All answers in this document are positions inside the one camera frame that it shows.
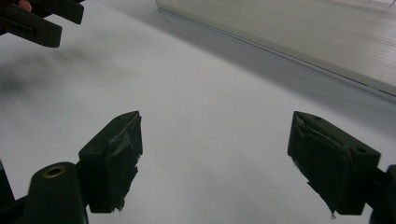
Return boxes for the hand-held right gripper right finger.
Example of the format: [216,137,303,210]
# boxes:
[287,110,382,219]

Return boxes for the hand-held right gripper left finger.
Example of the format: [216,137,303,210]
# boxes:
[78,110,144,215]

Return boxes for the white flat panel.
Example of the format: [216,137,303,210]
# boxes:
[155,0,396,103]

